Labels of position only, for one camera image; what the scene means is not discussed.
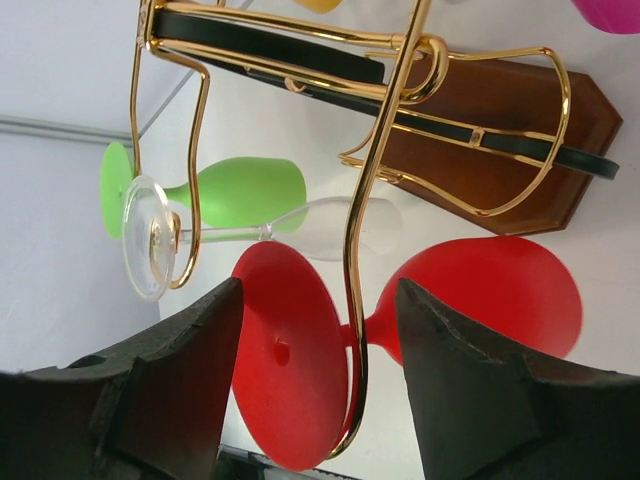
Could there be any clear wine glass front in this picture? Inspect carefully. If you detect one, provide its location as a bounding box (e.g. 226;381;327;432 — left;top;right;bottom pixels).
121;176;403;301

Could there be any gold wire glass rack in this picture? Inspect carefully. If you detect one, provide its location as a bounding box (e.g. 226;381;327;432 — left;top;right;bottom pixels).
129;0;572;460

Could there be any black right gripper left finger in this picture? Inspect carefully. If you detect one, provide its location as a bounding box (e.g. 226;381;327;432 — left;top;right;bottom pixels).
1;278;243;479

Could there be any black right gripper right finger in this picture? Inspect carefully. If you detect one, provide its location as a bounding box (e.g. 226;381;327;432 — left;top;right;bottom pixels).
395;279;639;479

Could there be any green wine glass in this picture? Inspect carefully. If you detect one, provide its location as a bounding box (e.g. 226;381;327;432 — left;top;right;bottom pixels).
99;143;307;238

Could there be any black metal rack ring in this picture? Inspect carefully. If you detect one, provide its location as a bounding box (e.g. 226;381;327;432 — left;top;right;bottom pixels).
149;8;621;180

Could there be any red wine glass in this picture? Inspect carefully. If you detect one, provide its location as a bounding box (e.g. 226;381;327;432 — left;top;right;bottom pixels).
232;236;583;471

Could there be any yellow wine glass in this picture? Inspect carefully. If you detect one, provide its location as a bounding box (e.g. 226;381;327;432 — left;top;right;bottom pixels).
294;0;342;14

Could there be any brown wooden rack base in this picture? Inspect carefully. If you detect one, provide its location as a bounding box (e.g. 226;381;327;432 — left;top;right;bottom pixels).
378;60;623;235

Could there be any pink wine glass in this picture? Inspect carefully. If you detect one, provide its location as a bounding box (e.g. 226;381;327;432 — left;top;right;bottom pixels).
571;0;640;35

